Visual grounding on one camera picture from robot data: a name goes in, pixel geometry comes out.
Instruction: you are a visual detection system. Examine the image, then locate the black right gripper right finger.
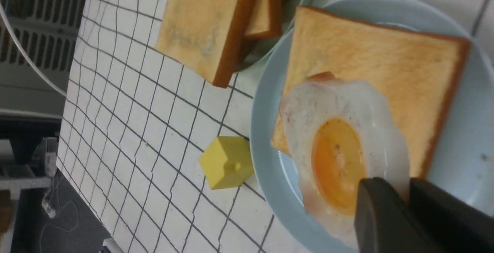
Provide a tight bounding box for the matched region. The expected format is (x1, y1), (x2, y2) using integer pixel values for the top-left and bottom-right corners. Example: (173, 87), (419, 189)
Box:
(409, 179), (494, 253)

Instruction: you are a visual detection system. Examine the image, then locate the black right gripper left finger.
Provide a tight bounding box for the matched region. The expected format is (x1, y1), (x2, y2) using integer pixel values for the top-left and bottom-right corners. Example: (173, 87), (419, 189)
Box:
(354, 177), (446, 253)

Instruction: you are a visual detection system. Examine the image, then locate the fried egg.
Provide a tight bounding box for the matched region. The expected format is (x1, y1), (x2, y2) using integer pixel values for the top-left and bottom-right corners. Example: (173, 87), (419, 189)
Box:
(279, 72), (410, 248)

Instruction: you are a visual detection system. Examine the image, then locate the light blue plate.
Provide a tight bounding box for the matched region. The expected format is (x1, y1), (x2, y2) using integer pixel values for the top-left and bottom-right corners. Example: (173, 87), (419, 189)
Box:
(250, 0), (494, 253)

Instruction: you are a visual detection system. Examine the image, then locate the yellow cube block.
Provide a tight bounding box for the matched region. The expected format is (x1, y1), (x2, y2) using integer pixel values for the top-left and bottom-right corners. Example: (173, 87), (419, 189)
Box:
(199, 136), (254, 190)

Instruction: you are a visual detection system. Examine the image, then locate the pale green plate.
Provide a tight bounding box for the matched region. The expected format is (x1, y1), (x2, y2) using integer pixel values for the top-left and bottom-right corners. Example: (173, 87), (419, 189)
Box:
(235, 0), (313, 72)

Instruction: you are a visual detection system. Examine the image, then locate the toast slice on green plate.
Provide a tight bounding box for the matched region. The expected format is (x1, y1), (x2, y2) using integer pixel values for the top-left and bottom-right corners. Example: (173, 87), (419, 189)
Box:
(245, 0), (282, 40)

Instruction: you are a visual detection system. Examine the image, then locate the white grid-pattern tablecloth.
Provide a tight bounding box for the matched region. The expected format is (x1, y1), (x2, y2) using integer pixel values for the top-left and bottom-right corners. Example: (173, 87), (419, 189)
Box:
(57, 0), (493, 253)

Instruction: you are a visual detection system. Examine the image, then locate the white slatted appliance background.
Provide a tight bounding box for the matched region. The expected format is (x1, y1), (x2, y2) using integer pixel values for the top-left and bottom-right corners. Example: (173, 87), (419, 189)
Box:
(1, 0), (85, 72)

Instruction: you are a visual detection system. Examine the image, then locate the white cable loop background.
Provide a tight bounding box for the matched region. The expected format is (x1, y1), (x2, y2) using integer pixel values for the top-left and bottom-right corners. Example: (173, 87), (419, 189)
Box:
(0, 4), (67, 97)

